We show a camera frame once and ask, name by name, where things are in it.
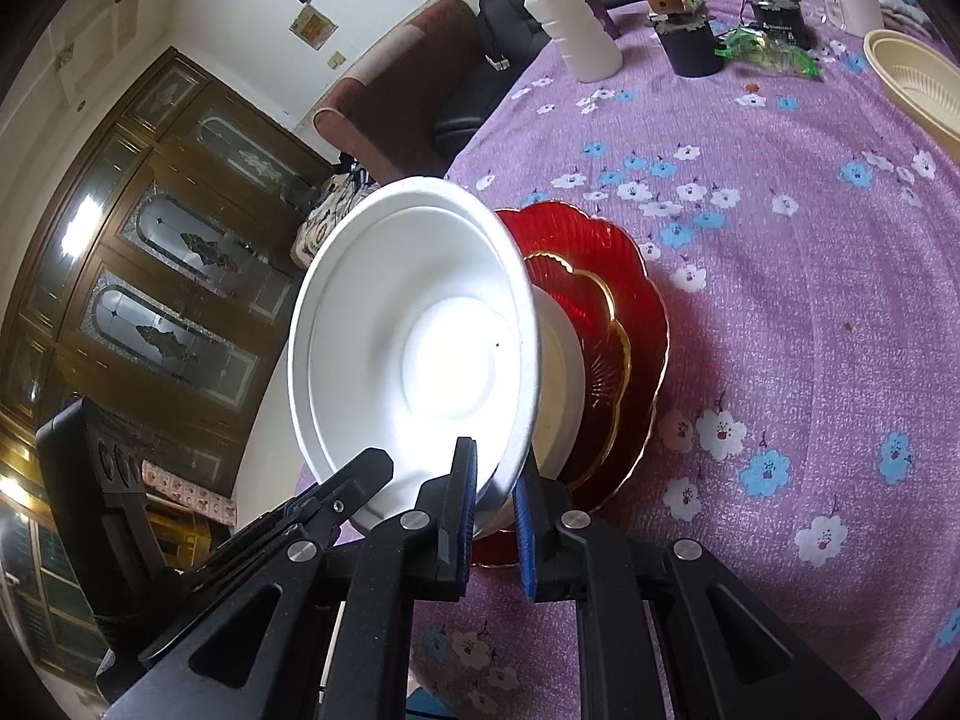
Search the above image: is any white foam bowl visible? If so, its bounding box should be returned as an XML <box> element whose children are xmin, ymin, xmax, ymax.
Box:
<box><xmin>286</xmin><ymin>177</ymin><xmax>540</xmax><ymax>532</ymax></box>

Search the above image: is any cream plastic bowl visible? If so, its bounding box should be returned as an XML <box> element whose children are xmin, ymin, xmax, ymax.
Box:
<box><xmin>864</xmin><ymin>29</ymin><xmax>960</xmax><ymax>161</ymax></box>

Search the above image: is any black device left edge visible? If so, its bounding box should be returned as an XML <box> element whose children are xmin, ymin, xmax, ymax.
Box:
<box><xmin>36</xmin><ymin>398</ymin><xmax>184</xmax><ymax>702</ymax></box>

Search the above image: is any white bowl stack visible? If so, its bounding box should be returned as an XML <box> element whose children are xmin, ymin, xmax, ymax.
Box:
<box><xmin>457</xmin><ymin>288</ymin><xmax>586</xmax><ymax>538</ymax></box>

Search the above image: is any red glass plate small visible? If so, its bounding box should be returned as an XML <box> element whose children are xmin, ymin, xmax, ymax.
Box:
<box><xmin>524</xmin><ymin>250</ymin><xmax>631</xmax><ymax>489</ymax></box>

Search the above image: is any dark wooden cabinet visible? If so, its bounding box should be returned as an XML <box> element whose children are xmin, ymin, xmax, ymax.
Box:
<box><xmin>2</xmin><ymin>50</ymin><xmax>332</xmax><ymax>689</ymax></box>

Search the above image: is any purple floral tablecloth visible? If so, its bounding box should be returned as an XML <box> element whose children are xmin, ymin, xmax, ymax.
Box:
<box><xmin>448</xmin><ymin>0</ymin><xmax>958</xmax><ymax>718</ymax></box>

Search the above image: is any patterned bag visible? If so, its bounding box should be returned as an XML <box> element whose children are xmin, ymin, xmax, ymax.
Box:
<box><xmin>290</xmin><ymin>169</ymin><xmax>379</xmax><ymax>268</ymax></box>

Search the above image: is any maroon armchair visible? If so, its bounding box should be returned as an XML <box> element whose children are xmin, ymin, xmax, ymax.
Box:
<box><xmin>313</xmin><ymin>0</ymin><xmax>483</xmax><ymax>184</ymax></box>

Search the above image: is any green snack wrapper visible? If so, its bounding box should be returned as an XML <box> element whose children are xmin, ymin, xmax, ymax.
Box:
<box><xmin>715</xmin><ymin>26</ymin><xmax>823</xmax><ymax>82</ymax></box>

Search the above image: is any small black jar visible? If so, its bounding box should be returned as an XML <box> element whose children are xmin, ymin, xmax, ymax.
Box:
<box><xmin>654</xmin><ymin>15</ymin><xmax>724</xmax><ymax>78</ymax></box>

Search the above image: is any white plastic bottle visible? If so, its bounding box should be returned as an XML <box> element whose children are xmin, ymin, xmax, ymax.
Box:
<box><xmin>524</xmin><ymin>0</ymin><xmax>623</xmax><ymax>83</ymax></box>

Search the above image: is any small wall picture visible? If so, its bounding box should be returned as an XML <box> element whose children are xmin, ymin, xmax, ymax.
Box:
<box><xmin>290</xmin><ymin>5</ymin><xmax>338</xmax><ymax>50</ymax></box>

